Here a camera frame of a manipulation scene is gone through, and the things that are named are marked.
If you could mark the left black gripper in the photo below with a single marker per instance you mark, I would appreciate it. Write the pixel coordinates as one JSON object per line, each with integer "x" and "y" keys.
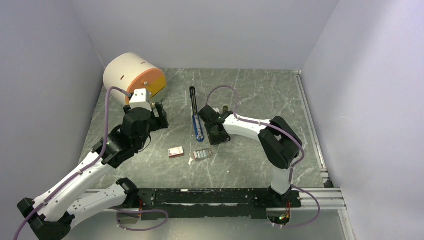
{"x": 162, "y": 114}

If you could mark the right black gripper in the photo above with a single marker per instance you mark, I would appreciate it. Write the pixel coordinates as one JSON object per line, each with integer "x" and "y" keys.
{"x": 213, "y": 140}

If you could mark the blue black stapler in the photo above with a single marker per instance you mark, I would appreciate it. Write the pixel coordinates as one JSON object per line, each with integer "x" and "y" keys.
{"x": 199, "y": 135}

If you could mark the red staples box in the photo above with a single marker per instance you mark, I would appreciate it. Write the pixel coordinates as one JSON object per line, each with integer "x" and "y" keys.
{"x": 175, "y": 152}

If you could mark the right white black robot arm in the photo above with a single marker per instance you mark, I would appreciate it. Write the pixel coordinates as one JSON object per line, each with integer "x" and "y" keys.
{"x": 278, "y": 140}

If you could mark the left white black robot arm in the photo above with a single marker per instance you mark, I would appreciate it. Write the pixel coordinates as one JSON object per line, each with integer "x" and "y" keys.
{"x": 52, "y": 215}

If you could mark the round white orange drawer box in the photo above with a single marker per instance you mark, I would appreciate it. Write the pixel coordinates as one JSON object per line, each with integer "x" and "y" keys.
{"x": 130, "y": 72}

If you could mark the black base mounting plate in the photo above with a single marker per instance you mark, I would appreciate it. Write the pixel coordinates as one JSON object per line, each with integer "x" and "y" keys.
{"x": 180, "y": 212}

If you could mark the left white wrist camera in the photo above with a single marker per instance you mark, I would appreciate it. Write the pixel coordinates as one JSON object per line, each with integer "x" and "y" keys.
{"x": 140, "y": 99}

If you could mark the right side aluminium rail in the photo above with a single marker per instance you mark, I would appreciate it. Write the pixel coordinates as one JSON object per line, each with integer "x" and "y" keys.
{"x": 326, "y": 181}

